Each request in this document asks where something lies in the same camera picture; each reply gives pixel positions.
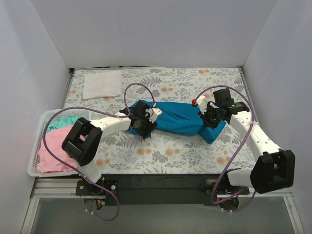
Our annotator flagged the teal blue t shirt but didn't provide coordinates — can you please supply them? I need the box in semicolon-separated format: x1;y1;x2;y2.
126;99;227;144

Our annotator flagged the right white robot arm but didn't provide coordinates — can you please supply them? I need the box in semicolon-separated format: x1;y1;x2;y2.
192;86;295;194

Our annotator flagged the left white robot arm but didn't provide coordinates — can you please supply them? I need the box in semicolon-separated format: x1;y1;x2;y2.
61;100;162;183

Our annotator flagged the floral patterned table cloth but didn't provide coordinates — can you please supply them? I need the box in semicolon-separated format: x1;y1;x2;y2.
64;68;255;174

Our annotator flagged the folded white t shirt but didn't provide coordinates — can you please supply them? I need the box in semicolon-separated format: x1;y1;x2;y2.
83;70;122;100

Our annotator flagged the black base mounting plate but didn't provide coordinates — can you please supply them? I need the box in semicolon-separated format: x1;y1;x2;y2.
75;173;244;207

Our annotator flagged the mint green t shirt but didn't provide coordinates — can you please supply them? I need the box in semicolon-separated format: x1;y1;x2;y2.
46;116;80;132

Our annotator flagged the pink t shirt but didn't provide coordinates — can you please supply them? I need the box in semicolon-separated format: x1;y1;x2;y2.
37;125;78;173

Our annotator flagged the white plastic laundry basket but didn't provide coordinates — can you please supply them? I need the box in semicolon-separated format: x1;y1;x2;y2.
27;108;92;176

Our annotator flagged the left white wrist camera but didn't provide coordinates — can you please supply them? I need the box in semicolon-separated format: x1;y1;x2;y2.
145;108;163;123

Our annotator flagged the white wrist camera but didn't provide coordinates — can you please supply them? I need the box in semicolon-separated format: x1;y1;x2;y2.
145;108;163;123
191;96;208;114

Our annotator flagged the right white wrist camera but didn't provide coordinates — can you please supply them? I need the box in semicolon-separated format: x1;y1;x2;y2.
191;96;208;114

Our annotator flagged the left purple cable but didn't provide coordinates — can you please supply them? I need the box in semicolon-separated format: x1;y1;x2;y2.
42;83;156;222

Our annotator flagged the aluminium frame rail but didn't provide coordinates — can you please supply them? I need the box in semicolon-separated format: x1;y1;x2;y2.
31;177;81;198

